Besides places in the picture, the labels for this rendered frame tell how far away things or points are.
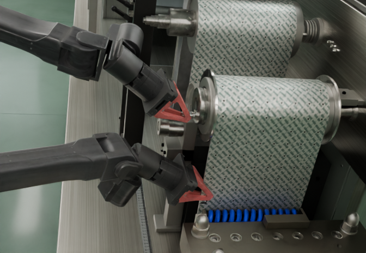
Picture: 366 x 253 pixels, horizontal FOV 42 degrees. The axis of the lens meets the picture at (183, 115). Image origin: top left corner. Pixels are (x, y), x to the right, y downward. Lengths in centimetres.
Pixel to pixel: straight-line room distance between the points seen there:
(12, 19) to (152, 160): 36
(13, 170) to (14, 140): 233
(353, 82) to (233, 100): 30
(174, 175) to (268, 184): 22
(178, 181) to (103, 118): 67
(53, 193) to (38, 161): 189
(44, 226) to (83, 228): 135
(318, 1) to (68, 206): 80
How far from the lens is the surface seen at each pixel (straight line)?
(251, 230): 103
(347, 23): 116
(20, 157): 81
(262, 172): 103
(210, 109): 92
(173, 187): 96
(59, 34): 89
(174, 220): 117
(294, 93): 98
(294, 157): 103
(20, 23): 92
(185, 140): 102
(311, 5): 132
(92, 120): 157
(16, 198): 269
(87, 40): 88
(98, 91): 175
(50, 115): 339
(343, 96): 106
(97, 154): 85
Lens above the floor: 170
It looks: 29 degrees down
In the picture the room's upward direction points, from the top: 8 degrees clockwise
